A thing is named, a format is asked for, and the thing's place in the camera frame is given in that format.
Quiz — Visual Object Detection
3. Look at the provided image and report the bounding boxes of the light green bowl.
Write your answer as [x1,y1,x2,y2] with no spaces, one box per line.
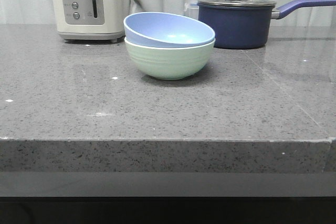
[124,38,215,80]

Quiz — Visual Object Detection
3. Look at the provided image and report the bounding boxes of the blue bowl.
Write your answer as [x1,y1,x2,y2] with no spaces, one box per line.
[123,12,215,48]

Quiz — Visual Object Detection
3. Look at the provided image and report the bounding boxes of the clear plastic container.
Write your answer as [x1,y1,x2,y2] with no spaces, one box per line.
[184,0,199,20]

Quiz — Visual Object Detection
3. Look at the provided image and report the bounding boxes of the dark blue saucepan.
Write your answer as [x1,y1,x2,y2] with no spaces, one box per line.
[198,0,335,49]

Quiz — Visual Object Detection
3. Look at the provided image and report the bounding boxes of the cream white toaster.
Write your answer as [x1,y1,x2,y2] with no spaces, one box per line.
[52,0,131,41]

